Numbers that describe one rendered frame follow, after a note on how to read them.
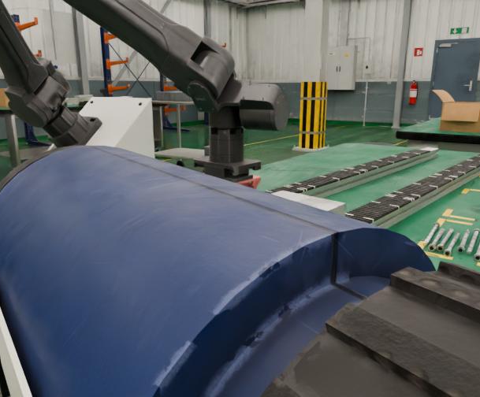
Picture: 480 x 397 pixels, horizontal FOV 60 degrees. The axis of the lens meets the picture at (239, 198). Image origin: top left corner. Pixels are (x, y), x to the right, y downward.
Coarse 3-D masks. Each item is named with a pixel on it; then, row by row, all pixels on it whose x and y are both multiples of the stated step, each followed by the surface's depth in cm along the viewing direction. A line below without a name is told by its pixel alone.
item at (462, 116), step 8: (0, 88) 493; (0, 96) 496; (440, 96) 231; (448, 96) 246; (0, 104) 499; (448, 104) 226; (456, 104) 224; (464, 104) 222; (472, 104) 220; (448, 112) 225; (456, 112) 223; (464, 112) 221; (472, 112) 218; (448, 120) 225; (456, 120) 222; (464, 120) 220; (472, 120) 218; (440, 128) 232; (448, 128) 229; (456, 128) 227; (464, 128) 224; (472, 128) 222
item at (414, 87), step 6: (450, 30) 973; (456, 30) 965; (462, 30) 959; (468, 30) 952; (420, 48) 1020; (414, 54) 1031; (420, 54) 1023; (414, 84) 1031; (414, 90) 1032; (414, 96) 1036; (414, 102) 1040
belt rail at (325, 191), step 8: (432, 152) 140; (408, 160) 125; (416, 160) 132; (424, 160) 136; (384, 168) 113; (392, 168) 119; (400, 168) 122; (352, 176) 100; (360, 176) 103; (368, 176) 108; (376, 176) 110; (328, 184) 92; (336, 184) 95; (344, 184) 99; (352, 184) 101; (304, 192) 85; (312, 192) 88; (320, 192) 91; (328, 192) 93; (336, 192) 95
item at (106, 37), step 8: (104, 32) 844; (104, 40) 847; (104, 48) 859; (104, 56) 864; (104, 64) 867; (112, 64) 851; (104, 72) 870; (104, 80) 873; (136, 80) 933; (160, 80) 998; (112, 88) 867; (120, 88) 853; (144, 88) 957; (160, 88) 1003; (168, 88) 991; (176, 88) 977; (112, 96) 882; (208, 112) 1141; (168, 120) 1024; (208, 120) 1146; (168, 128) 1022; (176, 128) 1007; (184, 128) 992
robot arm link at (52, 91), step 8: (48, 80) 84; (56, 80) 85; (40, 88) 82; (48, 88) 83; (56, 88) 85; (64, 88) 86; (40, 96) 82; (48, 96) 83; (56, 96) 85; (64, 96) 85; (48, 104) 83; (56, 104) 85; (56, 112) 89
